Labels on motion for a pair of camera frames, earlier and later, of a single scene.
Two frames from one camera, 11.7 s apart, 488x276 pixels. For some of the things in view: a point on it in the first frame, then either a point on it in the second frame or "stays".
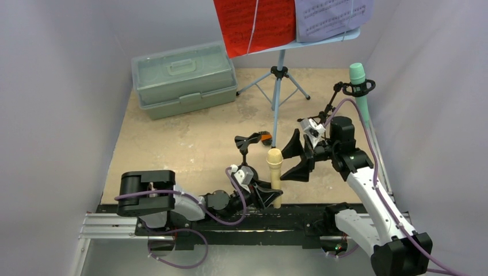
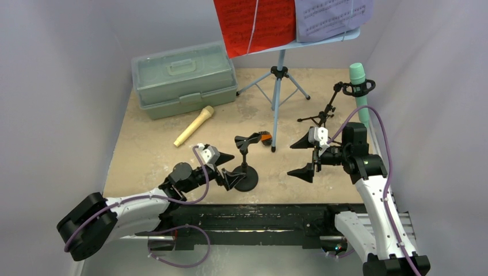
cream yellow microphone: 274,161 → 206,112
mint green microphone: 357,75 stays
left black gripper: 265,197 → 229,178
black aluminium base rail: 228,230 stays
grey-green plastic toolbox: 185,80 stays
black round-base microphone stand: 243,143 stays
